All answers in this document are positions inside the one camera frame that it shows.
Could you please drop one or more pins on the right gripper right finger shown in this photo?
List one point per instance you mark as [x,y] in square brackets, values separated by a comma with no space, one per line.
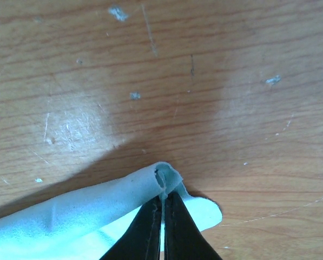
[182,238]

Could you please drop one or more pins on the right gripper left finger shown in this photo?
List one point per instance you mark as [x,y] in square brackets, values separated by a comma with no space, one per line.
[142,238]

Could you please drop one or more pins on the light blue cleaning cloth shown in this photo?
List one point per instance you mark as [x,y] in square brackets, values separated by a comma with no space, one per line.
[86,223]

